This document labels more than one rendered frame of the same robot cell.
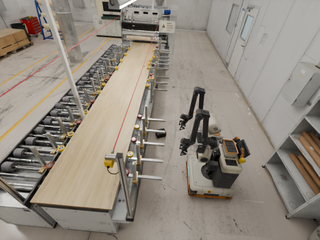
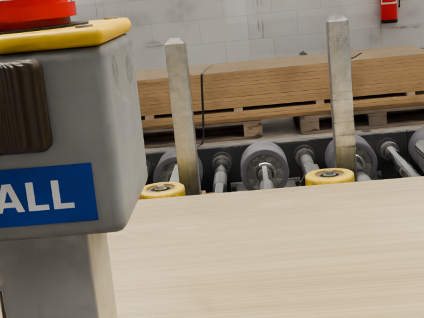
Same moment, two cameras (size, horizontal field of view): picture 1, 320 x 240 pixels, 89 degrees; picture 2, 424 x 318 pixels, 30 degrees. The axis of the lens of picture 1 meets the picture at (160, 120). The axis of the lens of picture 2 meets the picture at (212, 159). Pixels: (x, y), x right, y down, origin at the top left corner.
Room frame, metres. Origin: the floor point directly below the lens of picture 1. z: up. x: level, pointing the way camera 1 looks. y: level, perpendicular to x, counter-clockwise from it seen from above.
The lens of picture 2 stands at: (2.76, -0.09, 1.23)
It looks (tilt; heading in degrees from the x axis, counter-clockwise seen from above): 13 degrees down; 92
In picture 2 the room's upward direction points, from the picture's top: 6 degrees counter-clockwise
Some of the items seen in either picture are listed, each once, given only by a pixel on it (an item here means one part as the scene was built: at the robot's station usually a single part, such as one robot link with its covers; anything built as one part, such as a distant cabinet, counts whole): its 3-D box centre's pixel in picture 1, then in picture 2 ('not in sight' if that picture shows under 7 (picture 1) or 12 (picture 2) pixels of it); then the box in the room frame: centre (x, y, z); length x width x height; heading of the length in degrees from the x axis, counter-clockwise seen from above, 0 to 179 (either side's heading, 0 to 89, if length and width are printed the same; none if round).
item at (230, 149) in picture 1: (229, 148); not in sight; (1.46, -0.96, 0.87); 0.23 x 0.15 x 0.11; 179
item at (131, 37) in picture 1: (145, 38); not in sight; (5.81, 0.67, 1.05); 1.43 x 0.12 x 0.12; 89
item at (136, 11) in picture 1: (145, 38); not in sight; (6.10, 0.67, 0.95); 1.65 x 0.70 x 1.90; 89
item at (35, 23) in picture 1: (32, 26); not in sight; (8.91, 6.68, 0.41); 0.76 x 0.48 x 0.81; 6
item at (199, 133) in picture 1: (201, 140); not in sight; (1.46, -0.56, 0.99); 0.28 x 0.16 x 0.22; 179
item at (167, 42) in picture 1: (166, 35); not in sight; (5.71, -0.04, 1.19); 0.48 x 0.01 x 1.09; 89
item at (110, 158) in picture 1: (121, 190); not in sight; (0.64, 0.28, 1.20); 0.15 x 0.12 x 1.00; 179
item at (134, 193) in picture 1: (153, 91); not in sight; (3.14, 0.19, 0.67); 5.11 x 0.08 x 0.10; 179
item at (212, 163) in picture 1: (205, 159); not in sight; (1.40, -0.68, 0.68); 0.28 x 0.27 x 0.25; 179
